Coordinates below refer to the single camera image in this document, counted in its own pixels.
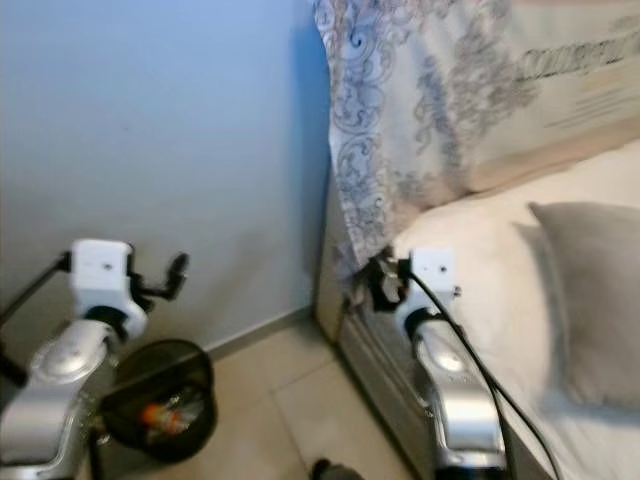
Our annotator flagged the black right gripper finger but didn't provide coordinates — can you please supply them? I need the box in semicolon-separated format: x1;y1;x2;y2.
365;255;396;311

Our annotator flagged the white mattress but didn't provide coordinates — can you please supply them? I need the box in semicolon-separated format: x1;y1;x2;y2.
315;140;640;480

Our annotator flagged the clear bottle with orange label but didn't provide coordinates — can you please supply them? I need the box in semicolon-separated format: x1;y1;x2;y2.
140;395;211;436

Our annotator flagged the black mesh wastebasket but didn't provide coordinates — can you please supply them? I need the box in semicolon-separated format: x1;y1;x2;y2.
105;338;216;463

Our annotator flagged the black robot foot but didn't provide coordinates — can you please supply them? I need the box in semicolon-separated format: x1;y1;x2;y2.
310;458;361;480

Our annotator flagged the grey pillow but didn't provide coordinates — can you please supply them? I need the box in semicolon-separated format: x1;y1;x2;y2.
525;200;640;411

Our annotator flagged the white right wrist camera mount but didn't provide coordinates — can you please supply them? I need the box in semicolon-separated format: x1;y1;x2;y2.
395;248;459;336

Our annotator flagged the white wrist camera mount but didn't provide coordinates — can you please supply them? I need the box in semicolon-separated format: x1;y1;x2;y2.
68;238;146;336
395;248;459;336

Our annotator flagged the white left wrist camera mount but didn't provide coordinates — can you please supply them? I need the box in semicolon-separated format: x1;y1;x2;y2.
68;238;146;336

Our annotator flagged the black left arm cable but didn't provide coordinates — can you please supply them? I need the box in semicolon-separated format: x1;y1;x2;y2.
0;255;73;326

